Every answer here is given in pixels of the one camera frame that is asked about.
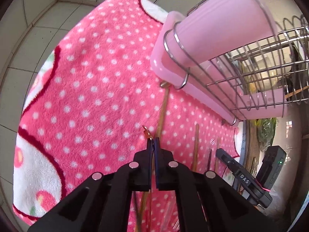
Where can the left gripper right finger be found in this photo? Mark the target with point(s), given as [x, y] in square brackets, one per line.
[205, 202]

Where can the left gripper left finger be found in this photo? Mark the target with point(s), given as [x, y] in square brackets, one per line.
[101, 202]

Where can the clear plastic spoon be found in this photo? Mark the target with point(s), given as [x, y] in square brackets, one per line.
[172, 204]

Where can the bagged green vegetables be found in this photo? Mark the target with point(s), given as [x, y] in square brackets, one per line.
[266, 132]

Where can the pink polka dot towel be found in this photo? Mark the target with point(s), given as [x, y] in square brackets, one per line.
[86, 110]

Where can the pink drip tray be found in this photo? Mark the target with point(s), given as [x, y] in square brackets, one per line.
[234, 89]

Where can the pink utensil cup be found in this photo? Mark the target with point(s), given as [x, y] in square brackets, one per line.
[219, 26]

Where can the chrome wire dish rack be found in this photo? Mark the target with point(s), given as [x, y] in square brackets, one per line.
[288, 51]

